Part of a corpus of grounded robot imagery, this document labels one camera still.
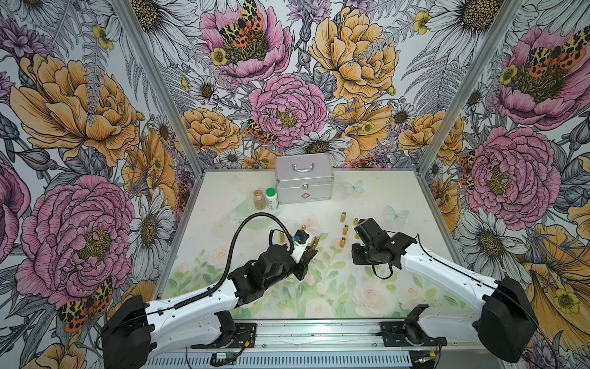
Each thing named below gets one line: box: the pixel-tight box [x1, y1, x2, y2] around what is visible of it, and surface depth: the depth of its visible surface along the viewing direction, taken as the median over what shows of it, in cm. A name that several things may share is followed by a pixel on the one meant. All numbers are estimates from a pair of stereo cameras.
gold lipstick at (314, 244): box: [309, 235, 321, 253], surface depth 74 cm
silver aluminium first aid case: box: [275, 152, 335, 205], surface depth 105 cm
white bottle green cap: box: [265, 186, 279, 210], surface depth 104 cm
